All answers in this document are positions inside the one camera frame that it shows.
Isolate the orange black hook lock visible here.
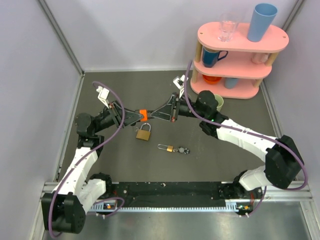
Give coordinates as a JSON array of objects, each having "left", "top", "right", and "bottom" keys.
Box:
[{"left": 135, "top": 109, "right": 148, "bottom": 122}]

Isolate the pink mug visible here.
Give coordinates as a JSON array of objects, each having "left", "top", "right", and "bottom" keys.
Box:
[{"left": 251, "top": 52, "right": 269, "bottom": 64}]

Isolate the pink three-tier shelf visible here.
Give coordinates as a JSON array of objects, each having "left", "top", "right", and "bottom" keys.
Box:
[{"left": 190, "top": 22, "right": 289, "bottom": 99}]

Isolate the clear drinking glass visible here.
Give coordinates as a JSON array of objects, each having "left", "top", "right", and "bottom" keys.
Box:
[{"left": 218, "top": 12, "right": 239, "bottom": 42}]

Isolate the large brass padlock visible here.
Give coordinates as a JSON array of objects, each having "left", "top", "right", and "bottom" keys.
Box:
[{"left": 136, "top": 123, "right": 152, "bottom": 141}]

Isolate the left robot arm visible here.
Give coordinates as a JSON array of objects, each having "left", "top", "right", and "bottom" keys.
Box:
[{"left": 41, "top": 101, "right": 148, "bottom": 238}]

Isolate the light blue tall cup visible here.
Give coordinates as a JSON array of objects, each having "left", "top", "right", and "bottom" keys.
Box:
[{"left": 247, "top": 3, "right": 278, "bottom": 42}]

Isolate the light green mug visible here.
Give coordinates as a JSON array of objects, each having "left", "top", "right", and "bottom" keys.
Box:
[{"left": 214, "top": 94, "right": 224, "bottom": 112}]

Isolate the aluminium frame rail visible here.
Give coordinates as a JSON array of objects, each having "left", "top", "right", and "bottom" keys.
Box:
[{"left": 42, "top": 181, "right": 313, "bottom": 202}]

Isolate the small brass padlock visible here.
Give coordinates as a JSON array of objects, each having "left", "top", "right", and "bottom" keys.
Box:
[{"left": 157, "top": 144, "right": 174, "bottom": 152}]

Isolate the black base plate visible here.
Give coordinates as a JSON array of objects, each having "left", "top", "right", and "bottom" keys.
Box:
[{"left": 98, "top": 181, "right": 262, "bottom": 207}]

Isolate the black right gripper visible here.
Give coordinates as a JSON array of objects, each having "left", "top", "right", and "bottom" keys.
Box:
[{"left": 150, "top": 93, "right": 206, "bottom": 124}]

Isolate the dark blue mug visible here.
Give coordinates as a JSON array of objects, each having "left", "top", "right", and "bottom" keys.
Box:
[{"left": 202, "top": 47, "right": 229, "bottom": 68}]

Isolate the orange bowl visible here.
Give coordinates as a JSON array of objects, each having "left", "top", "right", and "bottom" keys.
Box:
[{"left": 202, "top": 74, "right": 222, "bottom": 85}]

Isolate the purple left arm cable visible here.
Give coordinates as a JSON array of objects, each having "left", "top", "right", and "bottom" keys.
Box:
[{"left": 49, "top": 81, "right": 126, "bottom": 238}]

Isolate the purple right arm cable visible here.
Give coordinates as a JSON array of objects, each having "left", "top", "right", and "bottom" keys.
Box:
[{"left": 184, "top": 59, "right": 309, "bottom": 217}]

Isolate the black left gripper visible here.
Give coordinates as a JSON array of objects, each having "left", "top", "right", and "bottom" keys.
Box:
[{"left": 93, "top": 100, "right": 144, "bottom": 134}]

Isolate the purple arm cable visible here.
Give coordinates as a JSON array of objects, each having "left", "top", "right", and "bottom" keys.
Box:
[
  {"left": 184, "top": 59, "right": 309, "bottom": 217},
  {"left": 49, "top": 81, "right": 126, "bottom": 238}
]

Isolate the grey slotted cable duct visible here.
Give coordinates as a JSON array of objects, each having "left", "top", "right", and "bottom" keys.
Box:
[{"left": 88, "top": 200, "right": 254, "bottom": 215}]

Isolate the small light blue cup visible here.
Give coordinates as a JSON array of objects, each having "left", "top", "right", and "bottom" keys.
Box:
[{"left": 224, "top": 77, "right": 239, "bottom": 89}]

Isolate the black white keychain charm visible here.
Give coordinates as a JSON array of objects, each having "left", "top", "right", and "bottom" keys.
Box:
[{"left": 172, "top": 147, "right": 190, "bottom": 155}]

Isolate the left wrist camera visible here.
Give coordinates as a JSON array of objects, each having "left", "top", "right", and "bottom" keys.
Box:
[{"left": 96, "top": 86, "right": 110, "bottom": 108}]

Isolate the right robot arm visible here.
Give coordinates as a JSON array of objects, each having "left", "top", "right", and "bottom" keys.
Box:
[{"left": 150, "top": 90, "right": 304, "bottom": 199}]

